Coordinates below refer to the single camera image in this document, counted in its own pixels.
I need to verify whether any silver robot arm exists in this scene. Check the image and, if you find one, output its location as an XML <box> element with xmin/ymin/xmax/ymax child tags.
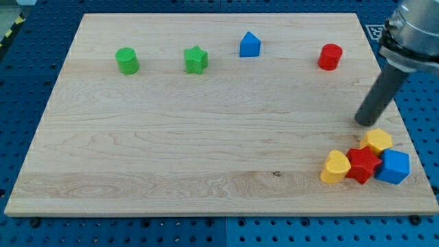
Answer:
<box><xmin>379</xmin><ymin>0</ymin><xmax>438</xmax><ymax>75</ymax></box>

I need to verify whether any green star block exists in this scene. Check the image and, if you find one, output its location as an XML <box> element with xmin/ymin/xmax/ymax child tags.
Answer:
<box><xmin>184</xmin><ymin>45</ymin><xmax>208</xmax><ymax>75</ymax></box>

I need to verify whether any red star block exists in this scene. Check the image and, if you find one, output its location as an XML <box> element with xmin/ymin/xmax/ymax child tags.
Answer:
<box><xmin>346</xmin><ymin>147</ymin><xmax>382</xmax><ymax>185</ymax></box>

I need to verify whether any wooden board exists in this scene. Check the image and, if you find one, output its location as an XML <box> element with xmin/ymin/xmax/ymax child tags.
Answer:
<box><xmin>5</xmin><ymin>13</ymin><xmax>438</xmax><ymax>217</ymax></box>

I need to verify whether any blue triangle block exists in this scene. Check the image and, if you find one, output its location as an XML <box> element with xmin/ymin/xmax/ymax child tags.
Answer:
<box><xmin>239</xmin><ymin>32</ymin><xmax>261</xmax><ymax>57</ymax></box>

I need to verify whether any green cylinder block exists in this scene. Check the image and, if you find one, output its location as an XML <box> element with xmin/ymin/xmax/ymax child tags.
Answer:
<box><xmin>115</xmin><ymin>47</ymin><xmax>139</xmax><ymax>75</ymax></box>

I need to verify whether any yellow heart block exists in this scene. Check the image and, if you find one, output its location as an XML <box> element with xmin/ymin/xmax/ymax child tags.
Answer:
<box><xmin>320</xmin><ymin>150</ymin><xmax>351</xmax><ymax>184</ymax></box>

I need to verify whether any red cylinder block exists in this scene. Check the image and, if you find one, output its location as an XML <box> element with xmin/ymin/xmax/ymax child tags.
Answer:
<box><xmin>318</xmin><ymin>43</ymin><xmax>343</xmax><ymax>71</ymax></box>

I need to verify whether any yellow hexagon block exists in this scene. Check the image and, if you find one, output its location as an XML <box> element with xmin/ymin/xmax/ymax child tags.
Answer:
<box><xmin>359</xmin><ymin>128</ymin><xmax>393</xmax><ymax>156</ymax></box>

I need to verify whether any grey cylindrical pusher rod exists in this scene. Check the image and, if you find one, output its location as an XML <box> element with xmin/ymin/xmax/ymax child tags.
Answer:
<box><xmin>355</xmin><ymin>63</ymin><xmax>411</xmax><ymax>126</ymax></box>

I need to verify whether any blue cube block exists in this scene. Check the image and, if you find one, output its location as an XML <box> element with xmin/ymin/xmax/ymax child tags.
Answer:
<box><xmin>375</xmin><ymin>149</ymin><xmax>411</xmax><ymax>185</ymax></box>

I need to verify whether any fiducial marker tag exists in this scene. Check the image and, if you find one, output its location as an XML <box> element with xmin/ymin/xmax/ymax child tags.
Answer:
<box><xmin>365</xmin><ymin>24</ymin><xmax>384</xmax><ymax>41</ymax></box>

